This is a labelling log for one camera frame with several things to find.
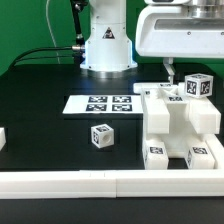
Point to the small white tagged cube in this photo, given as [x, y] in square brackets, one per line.
[198, 85]

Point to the white piece at left edge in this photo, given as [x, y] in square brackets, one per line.
[2, 138]

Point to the long white chair side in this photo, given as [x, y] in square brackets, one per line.
[202, 115]

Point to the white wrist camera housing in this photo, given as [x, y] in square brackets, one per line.
[166, 2]

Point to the white cube with hole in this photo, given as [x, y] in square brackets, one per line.
[102, 135]

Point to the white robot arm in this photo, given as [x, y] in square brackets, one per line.
[108, 50]

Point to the white U-shaped border frame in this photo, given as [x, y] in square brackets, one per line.
[113, 184]

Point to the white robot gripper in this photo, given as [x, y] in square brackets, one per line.
[180, 31]

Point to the white chair seat block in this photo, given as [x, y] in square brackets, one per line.
[177, 144]

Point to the white marker base plate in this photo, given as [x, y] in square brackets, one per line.
[106, 104]

